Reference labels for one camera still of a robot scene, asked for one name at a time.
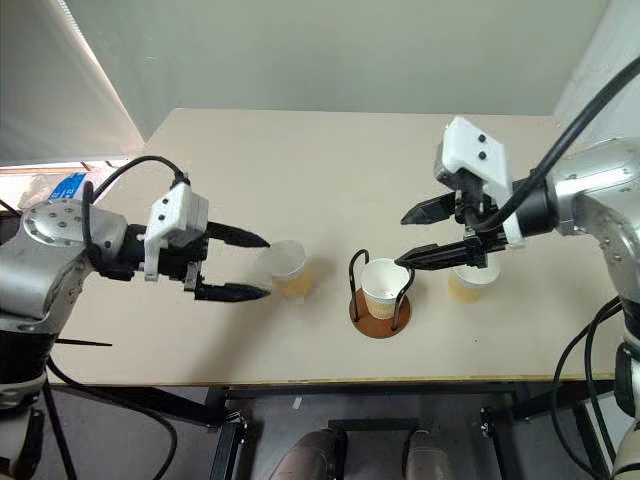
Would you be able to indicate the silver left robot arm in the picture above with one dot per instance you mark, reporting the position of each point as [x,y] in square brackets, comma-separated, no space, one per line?
[45,260]

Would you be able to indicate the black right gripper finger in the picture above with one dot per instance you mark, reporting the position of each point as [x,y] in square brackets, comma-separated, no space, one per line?
[432,256]
[430,210]

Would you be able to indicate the white curtain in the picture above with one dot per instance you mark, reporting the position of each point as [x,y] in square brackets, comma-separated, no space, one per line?
[595,55]

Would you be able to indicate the black metal table frame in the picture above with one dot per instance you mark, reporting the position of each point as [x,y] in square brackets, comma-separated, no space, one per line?
[360,395]

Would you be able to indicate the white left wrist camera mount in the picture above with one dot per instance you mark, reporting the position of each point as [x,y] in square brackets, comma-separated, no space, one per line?
[172,212]

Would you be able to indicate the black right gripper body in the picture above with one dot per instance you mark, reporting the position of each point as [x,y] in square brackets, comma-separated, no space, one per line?
[472,210]

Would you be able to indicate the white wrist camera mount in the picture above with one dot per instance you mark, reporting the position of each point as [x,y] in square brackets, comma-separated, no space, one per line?
[477,155]
[172,212]

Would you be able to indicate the white window blind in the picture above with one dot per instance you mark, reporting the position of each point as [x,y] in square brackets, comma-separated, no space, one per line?
[55,85]

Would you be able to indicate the blue and white package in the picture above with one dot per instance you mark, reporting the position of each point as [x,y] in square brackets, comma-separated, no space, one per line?
[67,187]

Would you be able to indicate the dark rounded shape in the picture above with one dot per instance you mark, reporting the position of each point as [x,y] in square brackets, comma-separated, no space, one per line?
[310,457]
[430,457]

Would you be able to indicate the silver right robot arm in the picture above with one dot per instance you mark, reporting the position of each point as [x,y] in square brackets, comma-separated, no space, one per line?
[595,200]

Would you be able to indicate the white paper cup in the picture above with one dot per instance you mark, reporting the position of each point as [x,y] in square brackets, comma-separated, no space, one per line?
[382,292]
[287,270]
[467,287]

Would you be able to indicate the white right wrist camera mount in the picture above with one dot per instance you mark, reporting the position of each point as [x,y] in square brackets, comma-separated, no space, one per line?
[477,155]

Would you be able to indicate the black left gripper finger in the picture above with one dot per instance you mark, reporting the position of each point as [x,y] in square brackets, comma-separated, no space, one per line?
[235,234]
[230,292]

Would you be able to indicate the thin black stick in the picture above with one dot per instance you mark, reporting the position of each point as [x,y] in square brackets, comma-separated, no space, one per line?
[85,343]

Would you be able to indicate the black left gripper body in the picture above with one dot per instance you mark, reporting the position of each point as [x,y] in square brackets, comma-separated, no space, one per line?
[172,265]

